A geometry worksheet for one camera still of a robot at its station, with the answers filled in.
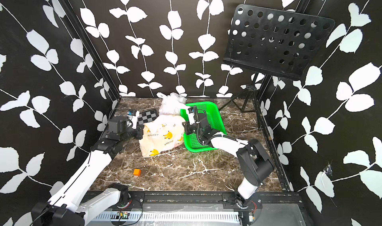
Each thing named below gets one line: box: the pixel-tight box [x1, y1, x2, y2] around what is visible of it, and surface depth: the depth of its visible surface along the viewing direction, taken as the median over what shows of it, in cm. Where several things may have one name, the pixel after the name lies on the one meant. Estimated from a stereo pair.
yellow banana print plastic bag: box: [138, 115, 187, 158], surface depth 87 cm
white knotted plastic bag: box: [159, 92, 191, 116], surface depth 106 cm
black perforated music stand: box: [218, 4, 335, 165], surface depth 65 cm
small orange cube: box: [133, 168, 142, 177], surface depth 83 cm
